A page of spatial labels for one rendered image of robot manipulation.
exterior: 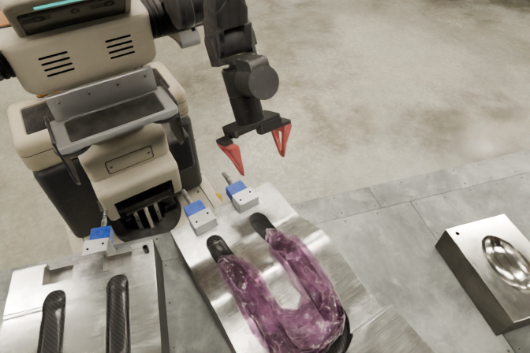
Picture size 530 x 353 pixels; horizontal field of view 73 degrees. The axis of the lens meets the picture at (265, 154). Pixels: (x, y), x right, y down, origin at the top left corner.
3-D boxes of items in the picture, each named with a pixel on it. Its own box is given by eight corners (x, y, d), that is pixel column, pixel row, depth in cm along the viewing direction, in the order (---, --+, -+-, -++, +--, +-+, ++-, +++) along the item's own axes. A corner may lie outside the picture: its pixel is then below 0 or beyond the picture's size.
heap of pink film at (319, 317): (207, 263, 73) (203, 243, 67) (280, 223, 80) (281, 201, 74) (280, 389, 58) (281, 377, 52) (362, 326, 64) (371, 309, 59)
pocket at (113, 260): (109, 259, 74) (103, 250, 71) (136, 253, 75) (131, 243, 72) (109, 280, 71) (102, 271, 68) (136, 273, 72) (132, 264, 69)
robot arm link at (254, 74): (244, 24, 67) (202, 35, 64) (274, 17, 57) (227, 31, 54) (259, 86, 72) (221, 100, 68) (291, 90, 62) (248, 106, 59)
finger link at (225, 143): (271, 169, 71) (259, 125, 68) (240, 184, 68) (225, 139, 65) (255, 161, 77) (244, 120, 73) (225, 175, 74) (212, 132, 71)
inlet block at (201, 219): (174, 202, 87) (170, 187, 83) (193, 193, 89) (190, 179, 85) (198, 242, 80) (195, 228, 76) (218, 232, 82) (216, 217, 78)
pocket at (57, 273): (53, 273, 72) (45, 263, 69) (81, 265, 73) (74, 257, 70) (50, 294, 69) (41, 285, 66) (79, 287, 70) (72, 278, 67)
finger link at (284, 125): (300, 156, 74) (290, 113, 70) (270, 169, 71) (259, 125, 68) (282, 149, 79) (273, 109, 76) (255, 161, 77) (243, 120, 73)
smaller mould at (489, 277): (434, 246, 82) (445, 228, 77) (490, 230, 85) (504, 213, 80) (495, 336, 69) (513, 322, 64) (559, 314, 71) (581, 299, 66)
